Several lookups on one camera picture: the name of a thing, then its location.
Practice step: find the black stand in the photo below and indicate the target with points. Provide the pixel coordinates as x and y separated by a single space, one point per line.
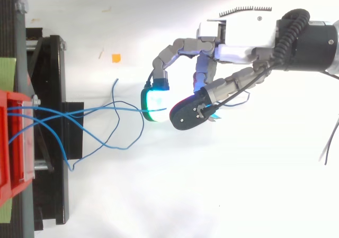
57 142

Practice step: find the red bin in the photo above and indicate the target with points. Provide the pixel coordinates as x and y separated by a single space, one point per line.
13 142

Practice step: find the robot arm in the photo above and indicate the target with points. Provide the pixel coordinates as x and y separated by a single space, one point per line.
315 47

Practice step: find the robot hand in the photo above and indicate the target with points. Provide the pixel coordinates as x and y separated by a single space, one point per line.
246 34

